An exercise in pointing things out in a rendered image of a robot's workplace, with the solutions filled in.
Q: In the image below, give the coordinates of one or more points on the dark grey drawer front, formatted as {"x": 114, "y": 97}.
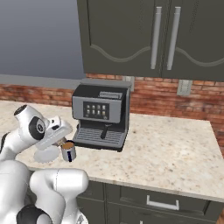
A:
{"x": 94, "y": 190}
{"x": 154, "y": 199}

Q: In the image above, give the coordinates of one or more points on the white mug of coffee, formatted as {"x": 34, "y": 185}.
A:
{"x": 68, "y": 150}

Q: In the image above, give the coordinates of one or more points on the grey wall socket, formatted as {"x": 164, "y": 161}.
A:
{"x": 184, "y": 87}
{"x": 130, "y": 82}

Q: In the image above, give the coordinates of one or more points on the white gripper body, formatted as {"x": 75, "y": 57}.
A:
{"x": 55, "y": 135}

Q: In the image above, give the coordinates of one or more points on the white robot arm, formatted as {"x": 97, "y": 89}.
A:
{"x": 17, "y": 186}

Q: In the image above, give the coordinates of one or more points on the grey coffee machine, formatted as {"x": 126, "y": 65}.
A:
{"x": 100, "y": 112}

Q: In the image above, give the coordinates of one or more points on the white saucer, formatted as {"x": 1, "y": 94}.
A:
{"x": 46, "y": 154}

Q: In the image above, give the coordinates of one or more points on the dark grey cupboard door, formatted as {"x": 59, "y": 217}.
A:
{"x": 121, "y": 36}
{"x": 196, "y": 39}

